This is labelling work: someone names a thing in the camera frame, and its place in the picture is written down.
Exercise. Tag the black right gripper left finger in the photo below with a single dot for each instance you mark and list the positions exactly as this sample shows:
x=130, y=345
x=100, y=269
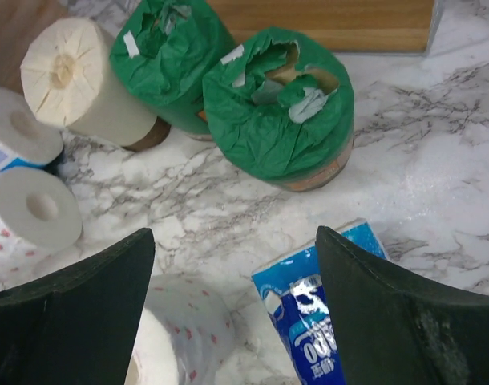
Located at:
x=77, y=325

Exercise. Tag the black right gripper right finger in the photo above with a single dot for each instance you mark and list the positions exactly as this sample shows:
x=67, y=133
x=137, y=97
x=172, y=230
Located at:
x=393, y=326

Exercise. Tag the large floral paper roll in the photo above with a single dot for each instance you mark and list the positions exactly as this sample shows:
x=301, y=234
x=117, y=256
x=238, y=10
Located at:
x=185, y=333

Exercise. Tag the small floral paper roll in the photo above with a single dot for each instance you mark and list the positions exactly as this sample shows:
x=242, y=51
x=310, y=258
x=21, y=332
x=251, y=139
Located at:
x=37, y=212

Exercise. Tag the blue Tempo roll right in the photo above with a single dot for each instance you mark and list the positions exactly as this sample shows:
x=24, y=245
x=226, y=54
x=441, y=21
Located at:
x=291, y=290

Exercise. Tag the blue tempo roll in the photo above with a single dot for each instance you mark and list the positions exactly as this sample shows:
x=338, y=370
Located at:
x=291, y=290
x=24, y=141

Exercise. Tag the blue Tempo roll left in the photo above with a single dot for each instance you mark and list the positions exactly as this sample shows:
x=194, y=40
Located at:
x=24, y=141

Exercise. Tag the beige brown wrapped paper roll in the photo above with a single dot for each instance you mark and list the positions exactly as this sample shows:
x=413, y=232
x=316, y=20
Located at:
x=68, y=83

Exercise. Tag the green wrapped roll front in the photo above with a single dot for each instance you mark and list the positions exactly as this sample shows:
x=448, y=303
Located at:
x=280, y=107

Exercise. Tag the green wrapped roll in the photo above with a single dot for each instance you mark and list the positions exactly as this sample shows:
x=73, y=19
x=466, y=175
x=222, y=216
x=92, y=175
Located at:
x=280, y=107
x=161, y=55

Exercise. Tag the green wrapped roll rear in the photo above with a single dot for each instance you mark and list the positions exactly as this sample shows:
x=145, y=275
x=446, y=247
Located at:
x=161, y=55

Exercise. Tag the wooden base board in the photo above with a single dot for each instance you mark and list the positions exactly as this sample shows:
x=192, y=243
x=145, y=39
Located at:
x=20, y=23

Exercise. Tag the white wire wooden shelf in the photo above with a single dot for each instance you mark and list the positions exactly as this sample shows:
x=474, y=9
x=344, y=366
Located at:
x=379, y=26

